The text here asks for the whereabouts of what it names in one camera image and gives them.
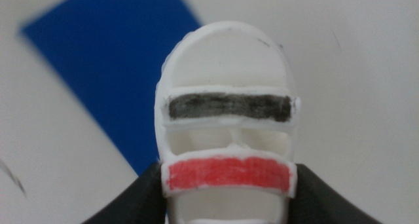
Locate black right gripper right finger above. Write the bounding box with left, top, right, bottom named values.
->
left=287, top=163, right=384, bottom=224

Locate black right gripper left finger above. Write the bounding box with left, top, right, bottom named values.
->
left=81, top=162, right=168, bottom=224

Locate white plastic slotted piece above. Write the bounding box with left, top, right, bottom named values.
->
left=153, top=20, right=302, bottom=224

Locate blue rectangular mat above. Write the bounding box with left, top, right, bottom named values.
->
left=20, top=0, right=202, bottom=177

